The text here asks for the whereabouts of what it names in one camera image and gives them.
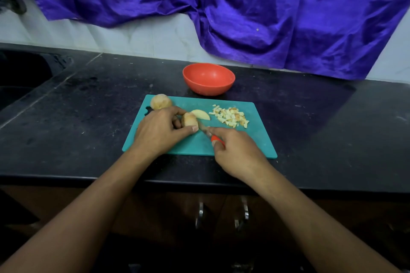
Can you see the person's right hand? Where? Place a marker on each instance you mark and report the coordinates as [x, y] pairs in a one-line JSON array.
[[240, 153]]

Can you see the person's left hand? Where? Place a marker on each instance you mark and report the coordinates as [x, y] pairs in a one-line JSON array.
[[160, 132]]

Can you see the teal plastic cutting board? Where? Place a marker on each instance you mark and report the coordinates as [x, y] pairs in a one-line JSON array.
[[259, 138]]

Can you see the brown potato half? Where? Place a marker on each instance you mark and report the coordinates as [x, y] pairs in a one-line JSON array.
[[161, 101]]

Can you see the whole brown potato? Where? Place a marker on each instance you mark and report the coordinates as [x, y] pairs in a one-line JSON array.
[[190, 120]]

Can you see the pile of diced apple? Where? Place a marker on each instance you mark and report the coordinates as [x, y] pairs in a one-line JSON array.
[[229, 116]]

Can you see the orange bowl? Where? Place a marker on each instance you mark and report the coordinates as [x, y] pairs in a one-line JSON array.
[[209, 78]]

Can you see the person's right forearm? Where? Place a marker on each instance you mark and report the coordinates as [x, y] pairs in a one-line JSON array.
[[327, 231]]

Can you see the person's left forearm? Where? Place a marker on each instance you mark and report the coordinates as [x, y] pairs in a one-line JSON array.
[[70, 225]]

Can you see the dark kitchen sink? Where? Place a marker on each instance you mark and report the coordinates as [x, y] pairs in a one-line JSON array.
[[22, 77]]

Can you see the purple cloth curtain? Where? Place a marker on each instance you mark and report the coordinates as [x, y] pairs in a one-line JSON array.
[[275, 7]]

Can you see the metal faucet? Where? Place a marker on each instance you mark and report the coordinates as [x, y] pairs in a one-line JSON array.
[[11, 2]]

